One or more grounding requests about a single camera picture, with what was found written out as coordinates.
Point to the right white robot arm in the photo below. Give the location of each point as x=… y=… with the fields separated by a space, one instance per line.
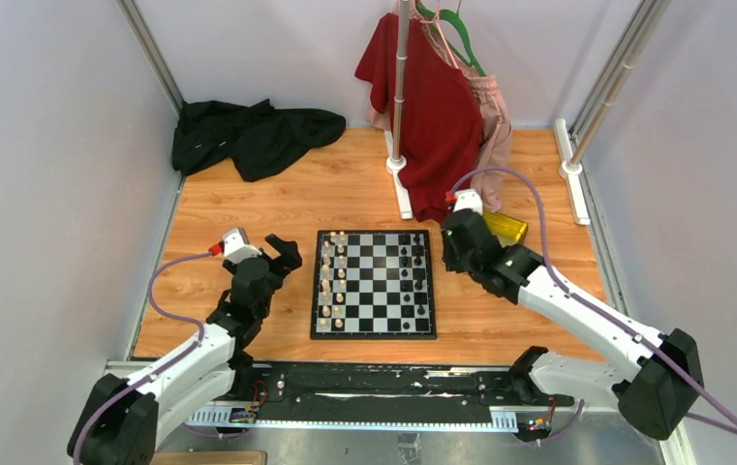
x=648 y=376

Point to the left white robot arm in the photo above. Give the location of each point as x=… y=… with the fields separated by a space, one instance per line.
x=125 y=419

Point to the black white chess board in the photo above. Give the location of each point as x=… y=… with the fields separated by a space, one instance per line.
x=390 y=291

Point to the white clothes rack stand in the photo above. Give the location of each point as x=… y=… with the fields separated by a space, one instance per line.
x=395 y=161

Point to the right white rack foot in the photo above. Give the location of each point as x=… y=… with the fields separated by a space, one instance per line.
x=573 y=139

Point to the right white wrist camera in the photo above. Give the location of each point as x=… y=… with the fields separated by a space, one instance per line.
x=468 y=199

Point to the black cloth pile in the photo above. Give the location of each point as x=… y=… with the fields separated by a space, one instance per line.
x=260 y=140

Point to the red shirt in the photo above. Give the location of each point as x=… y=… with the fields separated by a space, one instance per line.
x=441 y=124

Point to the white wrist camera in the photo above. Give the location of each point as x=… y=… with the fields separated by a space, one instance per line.
x=237 y=247
x=468 y=199

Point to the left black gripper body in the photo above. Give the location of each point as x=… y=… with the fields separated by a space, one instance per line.
x=274 y=277

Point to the white chess pieces rows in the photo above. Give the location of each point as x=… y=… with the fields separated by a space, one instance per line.
x=332 y=282

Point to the green clothes hanger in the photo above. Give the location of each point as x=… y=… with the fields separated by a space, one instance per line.
x=452 y=18

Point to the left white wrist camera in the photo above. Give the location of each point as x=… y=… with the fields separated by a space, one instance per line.
x=237 y=247

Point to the yellow metal tin box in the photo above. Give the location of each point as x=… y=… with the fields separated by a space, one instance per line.
x=508 y=230

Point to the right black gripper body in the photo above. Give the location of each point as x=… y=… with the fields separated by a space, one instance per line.
x=455 y=262

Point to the pink garment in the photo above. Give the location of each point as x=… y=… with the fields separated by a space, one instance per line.
x=497 y=131

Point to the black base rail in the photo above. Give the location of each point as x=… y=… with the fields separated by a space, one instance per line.
x=384 y=396

